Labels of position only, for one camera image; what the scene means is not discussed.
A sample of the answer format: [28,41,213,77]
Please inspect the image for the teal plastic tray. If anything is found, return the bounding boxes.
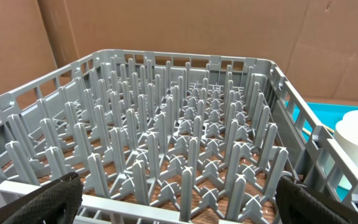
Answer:
[301,103,358,203]

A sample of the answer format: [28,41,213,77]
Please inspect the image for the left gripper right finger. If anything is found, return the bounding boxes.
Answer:
[275,175,358,224]

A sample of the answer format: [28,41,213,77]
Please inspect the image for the left wooden chopstick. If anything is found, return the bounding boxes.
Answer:
[302,124,334,136]

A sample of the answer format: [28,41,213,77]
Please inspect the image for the grey dishwasher rack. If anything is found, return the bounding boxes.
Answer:
[0,50,358,223]

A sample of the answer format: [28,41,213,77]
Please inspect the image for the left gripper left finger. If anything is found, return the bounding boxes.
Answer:
[0,172,83,224]

